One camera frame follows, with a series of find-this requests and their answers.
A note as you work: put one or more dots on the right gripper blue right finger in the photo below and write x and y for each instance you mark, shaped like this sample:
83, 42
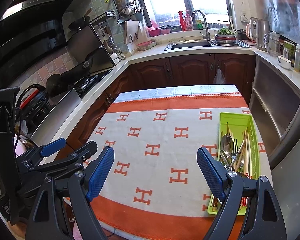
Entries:
214, 173

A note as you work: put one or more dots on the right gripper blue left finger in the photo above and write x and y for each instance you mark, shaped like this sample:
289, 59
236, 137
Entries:
97, 172

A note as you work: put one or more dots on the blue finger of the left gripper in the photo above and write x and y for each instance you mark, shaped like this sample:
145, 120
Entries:
53, 147
76, 159

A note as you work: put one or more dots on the kitchen sink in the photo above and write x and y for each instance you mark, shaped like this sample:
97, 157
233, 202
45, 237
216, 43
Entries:
187, 44

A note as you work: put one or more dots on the small silver spoon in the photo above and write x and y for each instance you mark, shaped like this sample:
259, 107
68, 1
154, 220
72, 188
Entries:
224, 159

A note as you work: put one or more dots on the wooden chopstick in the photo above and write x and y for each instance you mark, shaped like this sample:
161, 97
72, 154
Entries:
246, 167
239, 155

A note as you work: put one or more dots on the large silver spoon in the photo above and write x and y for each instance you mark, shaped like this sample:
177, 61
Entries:
227, 145

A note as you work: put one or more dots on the silver fork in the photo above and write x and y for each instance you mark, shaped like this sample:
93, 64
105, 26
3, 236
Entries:
234, 154

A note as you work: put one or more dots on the green plastic utensil tray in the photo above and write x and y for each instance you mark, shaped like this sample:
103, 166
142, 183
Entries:
238, 144

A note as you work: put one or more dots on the orange beige H-pattern cloth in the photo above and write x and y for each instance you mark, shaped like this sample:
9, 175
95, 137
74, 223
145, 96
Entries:
155, 188

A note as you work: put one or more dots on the black wok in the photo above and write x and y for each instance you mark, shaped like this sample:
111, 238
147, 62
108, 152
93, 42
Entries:
59, 83

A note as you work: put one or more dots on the black gas stove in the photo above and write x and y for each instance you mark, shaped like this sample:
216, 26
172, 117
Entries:
86, 84

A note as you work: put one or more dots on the steel counter cabinet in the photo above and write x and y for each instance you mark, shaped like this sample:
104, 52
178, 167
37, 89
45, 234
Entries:
275, 106

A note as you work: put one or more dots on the dark wooden base cabinets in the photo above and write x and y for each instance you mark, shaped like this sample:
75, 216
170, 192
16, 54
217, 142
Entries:
238, 70

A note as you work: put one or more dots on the black range hood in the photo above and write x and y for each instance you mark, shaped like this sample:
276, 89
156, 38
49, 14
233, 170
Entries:
30, 34

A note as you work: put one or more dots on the white bowl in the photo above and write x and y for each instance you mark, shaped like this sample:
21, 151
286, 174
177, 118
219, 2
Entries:
284, 62

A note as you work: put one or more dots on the chrome faucet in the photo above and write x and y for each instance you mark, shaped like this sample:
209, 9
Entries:
200, 19

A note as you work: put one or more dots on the wooden cutting board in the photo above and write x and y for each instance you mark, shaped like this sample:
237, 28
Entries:
135, 34

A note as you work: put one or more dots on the potted green plant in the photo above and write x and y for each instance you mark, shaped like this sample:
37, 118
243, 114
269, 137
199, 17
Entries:
226, 31

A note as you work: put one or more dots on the glass pitcher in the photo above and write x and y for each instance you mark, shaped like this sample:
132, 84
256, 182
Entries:
272, 41

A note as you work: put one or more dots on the steel electric kettle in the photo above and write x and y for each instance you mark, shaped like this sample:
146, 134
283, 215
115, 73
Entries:
257, 30

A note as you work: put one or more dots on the red bottle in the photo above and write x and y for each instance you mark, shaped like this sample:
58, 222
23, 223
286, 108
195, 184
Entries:
182, 21

